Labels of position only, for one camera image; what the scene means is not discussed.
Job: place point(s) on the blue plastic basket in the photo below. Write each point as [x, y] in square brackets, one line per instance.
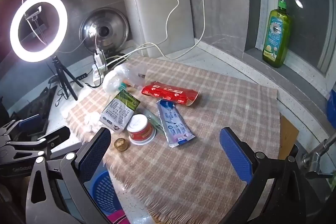
[105, 195]

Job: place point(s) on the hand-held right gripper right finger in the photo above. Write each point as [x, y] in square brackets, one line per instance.
[235, 155]

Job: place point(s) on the green and white milk carton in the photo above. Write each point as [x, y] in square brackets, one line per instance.
[118, 111]

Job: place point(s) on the plaid fringed cloth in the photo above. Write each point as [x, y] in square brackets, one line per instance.
[204, 113]

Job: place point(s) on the red wrapper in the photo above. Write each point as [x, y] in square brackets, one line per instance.
[168, 92]

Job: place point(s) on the red and white cup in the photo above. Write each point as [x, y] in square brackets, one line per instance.
[140, 129]

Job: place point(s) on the blue and white sachet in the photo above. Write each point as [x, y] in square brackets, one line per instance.
[174, 124]

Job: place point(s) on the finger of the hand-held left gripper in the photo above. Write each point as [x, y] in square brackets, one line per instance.
[56, 136]
[29, 121]

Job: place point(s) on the clear bottle with teal label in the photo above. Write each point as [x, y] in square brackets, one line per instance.
[123, 87]

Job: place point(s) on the wooden board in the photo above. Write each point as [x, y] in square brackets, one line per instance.
[287, 137]

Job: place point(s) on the metal faucet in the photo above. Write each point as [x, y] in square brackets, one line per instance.
[313, 158]

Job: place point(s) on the green dish soap bottle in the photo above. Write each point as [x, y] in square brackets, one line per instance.
[277, 35]

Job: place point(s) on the green straw wrapper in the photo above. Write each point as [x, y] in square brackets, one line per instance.
[153, 120]

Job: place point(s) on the white cutting board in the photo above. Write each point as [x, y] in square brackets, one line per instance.
[157, 19]

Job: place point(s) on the blue container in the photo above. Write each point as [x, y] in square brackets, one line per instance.
[332, 106]

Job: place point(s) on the white power strip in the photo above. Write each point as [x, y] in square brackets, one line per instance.
[98, 71]

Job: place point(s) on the black tripod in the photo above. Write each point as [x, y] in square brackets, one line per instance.
[64, 77]

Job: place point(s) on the clear plastic bag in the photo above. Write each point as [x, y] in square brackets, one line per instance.
[113, 79]

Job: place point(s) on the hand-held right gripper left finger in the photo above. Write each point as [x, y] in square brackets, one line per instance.
[97, 153]

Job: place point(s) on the crumpled white tissue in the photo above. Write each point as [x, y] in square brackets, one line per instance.
[92, 121]

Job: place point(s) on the steel pot lid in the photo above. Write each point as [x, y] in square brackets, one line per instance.
[113, 27]

